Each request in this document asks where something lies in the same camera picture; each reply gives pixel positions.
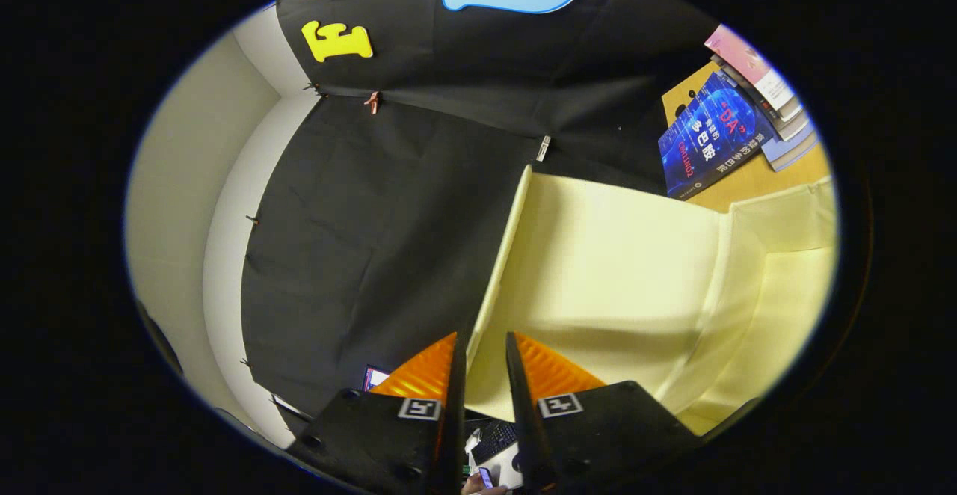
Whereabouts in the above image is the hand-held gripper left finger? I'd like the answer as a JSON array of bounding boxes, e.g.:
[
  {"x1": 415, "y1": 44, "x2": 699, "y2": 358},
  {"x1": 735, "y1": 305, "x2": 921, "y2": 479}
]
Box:
[{"x1": 286, "y1": 332, "x2": 468, "y2": 495}]

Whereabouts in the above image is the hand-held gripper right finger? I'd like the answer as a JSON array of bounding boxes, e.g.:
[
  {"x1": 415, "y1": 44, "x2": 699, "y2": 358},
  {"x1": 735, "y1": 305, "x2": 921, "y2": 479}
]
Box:
[{"x1": 505, "y1": 332, "x2": 705, "y2": 494}]

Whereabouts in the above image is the beige fabric storage box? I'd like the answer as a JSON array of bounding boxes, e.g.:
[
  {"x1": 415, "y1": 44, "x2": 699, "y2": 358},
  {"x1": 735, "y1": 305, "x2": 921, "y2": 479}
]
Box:
[{"x1": 464, "y1": 165, "x2": 838, "y2": 436}]

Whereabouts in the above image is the black keyboard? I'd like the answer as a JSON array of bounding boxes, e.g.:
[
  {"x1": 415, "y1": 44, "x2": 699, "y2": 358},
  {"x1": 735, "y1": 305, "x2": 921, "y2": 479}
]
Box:
[{"x1": 470, "y1": 420, "x2": 519, "y2": 466}]

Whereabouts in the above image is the dark blue book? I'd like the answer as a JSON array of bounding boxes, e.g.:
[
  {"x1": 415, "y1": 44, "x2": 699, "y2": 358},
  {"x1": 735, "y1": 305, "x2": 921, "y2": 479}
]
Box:
[{"x1": 658, "y1": 69, "x2": 778, "y2": 200}]

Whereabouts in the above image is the light blue book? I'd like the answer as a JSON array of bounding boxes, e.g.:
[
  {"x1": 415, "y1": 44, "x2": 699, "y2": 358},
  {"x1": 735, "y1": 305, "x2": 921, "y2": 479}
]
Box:
[{"x1": 761, "y1": 131, "x2": 820, "y2": 173}]

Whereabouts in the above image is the grey cover book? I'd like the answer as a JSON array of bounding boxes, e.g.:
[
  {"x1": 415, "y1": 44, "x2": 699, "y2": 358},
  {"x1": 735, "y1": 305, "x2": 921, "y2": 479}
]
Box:
[{"x1": 714, "y1": 54, "x2": 813, "y2": 142}]

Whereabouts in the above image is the pink cover book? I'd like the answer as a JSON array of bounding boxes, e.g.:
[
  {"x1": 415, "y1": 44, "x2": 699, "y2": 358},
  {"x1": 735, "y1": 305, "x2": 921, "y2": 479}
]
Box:
[{"x1": 704, "y1": 24, "x2": 802, "y2": 122}]

